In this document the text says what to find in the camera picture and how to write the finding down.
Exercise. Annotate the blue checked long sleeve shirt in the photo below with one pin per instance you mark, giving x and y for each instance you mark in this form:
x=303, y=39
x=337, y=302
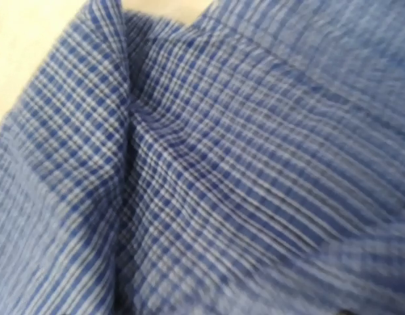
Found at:
x=252, y=162

